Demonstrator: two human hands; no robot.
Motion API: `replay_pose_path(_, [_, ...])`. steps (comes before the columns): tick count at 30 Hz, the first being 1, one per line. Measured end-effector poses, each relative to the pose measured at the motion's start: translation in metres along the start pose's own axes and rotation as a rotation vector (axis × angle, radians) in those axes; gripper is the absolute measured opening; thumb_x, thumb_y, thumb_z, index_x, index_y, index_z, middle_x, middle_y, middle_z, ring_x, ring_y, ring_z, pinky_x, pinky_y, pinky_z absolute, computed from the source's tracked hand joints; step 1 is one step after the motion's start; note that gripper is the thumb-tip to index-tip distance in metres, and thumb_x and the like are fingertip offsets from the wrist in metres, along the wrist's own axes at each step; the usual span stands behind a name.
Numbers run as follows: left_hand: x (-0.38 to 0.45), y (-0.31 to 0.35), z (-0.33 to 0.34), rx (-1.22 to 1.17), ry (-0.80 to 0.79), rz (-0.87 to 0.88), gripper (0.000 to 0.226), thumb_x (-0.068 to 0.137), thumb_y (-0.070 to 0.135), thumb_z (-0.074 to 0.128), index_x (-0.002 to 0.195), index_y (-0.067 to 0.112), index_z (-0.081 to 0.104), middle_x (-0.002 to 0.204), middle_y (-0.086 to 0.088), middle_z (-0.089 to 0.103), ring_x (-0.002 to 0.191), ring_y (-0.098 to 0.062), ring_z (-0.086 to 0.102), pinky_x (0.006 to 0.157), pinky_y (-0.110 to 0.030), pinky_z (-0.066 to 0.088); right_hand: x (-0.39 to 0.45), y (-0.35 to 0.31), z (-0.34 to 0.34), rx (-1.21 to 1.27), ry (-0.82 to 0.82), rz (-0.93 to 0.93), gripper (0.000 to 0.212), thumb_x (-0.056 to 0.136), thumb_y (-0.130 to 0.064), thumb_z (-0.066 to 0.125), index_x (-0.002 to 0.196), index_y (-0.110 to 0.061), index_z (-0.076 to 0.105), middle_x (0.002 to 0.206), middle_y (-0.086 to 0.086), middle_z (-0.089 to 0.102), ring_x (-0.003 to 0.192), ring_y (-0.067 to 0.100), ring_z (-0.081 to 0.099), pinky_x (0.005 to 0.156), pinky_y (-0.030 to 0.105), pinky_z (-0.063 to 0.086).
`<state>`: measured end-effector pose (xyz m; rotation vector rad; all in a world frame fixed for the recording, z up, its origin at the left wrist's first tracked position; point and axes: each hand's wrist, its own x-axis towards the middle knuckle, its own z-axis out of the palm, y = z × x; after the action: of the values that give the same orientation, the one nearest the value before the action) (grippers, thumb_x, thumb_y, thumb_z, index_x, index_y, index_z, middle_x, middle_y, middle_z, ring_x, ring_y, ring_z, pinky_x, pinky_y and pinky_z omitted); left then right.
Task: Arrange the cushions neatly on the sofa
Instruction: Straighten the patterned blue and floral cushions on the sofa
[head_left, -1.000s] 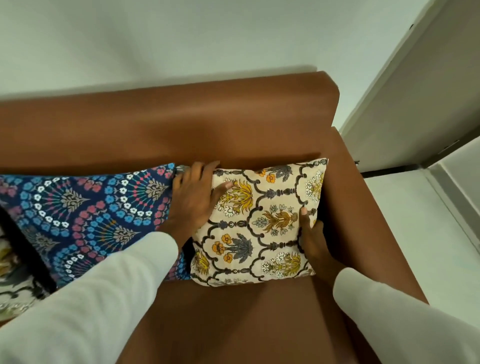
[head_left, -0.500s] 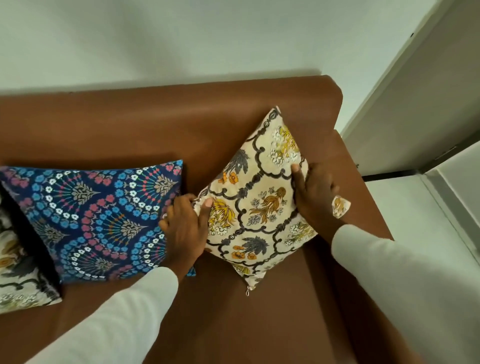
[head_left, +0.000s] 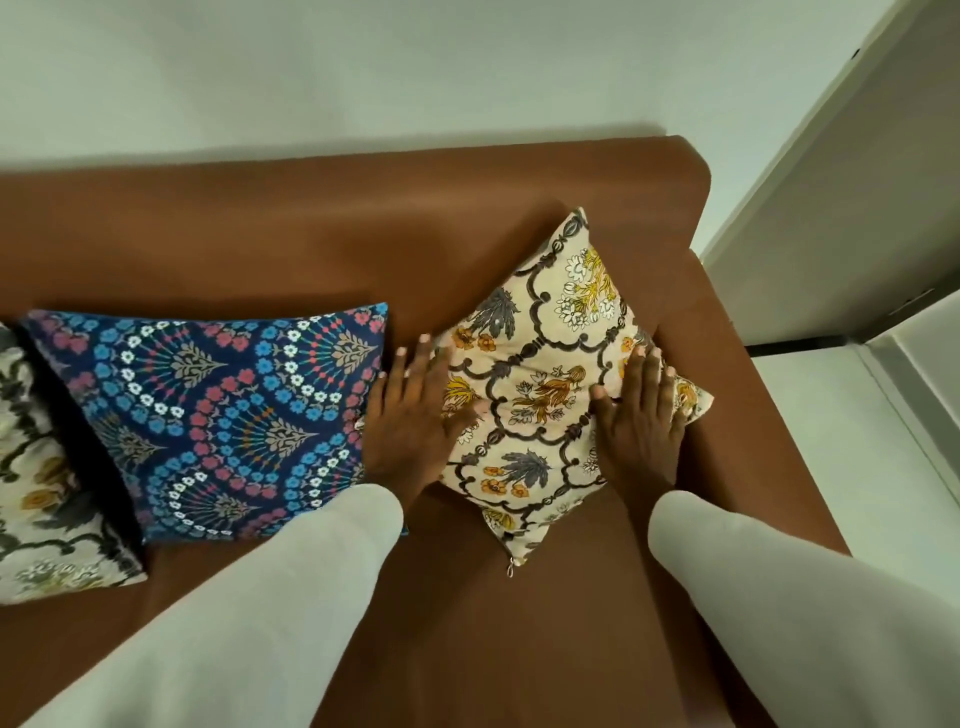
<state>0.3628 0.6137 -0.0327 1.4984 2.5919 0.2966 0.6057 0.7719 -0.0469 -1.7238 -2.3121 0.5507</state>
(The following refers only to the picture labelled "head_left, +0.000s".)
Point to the white door frame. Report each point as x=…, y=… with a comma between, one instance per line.
x=919, y=375

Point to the cream floral cushion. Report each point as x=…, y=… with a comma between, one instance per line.
x=37, y=480
x=536, y=352

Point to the brown sofa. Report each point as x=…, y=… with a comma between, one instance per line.
x=300, y=240

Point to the person's right thumb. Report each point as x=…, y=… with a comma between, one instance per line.
x=603, y=407

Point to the person's left little finger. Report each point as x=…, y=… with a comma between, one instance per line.
x=377, y=397

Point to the person's left forearm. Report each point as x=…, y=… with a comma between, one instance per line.
x=247, y=615

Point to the person's right little finger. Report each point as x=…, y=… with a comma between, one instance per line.
x=682, y=424

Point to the person's right hand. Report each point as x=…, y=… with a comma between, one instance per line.
x=645, y=442

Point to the blue patterned cushion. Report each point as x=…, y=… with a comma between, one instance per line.
x=225, y=420

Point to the person's right middle finger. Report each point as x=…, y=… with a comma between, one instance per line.
x=652, y=386

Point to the person's left middle finger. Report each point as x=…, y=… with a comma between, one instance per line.
x=421, y=371

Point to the person's right forearm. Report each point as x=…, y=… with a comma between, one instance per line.
x=795, y=615

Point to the person's left thumb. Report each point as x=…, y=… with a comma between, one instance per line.
x=468, y=420

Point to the person's left hand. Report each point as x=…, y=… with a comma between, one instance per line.
x=409, y=435

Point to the beige door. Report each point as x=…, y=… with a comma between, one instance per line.
x=840, y=187

